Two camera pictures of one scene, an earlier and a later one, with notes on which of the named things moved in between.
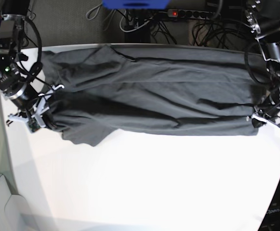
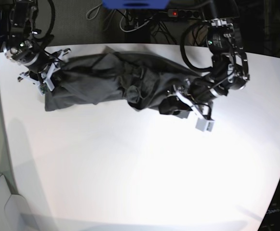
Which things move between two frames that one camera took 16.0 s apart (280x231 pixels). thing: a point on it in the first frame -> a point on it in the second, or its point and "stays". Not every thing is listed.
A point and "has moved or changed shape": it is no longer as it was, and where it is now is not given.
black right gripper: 271,108 -> 199,90
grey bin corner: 6,211 stays
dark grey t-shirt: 189,88 has moved or changed shape
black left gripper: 26,102 -> 38,63
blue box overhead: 135,4 stays
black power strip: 191,14 stays
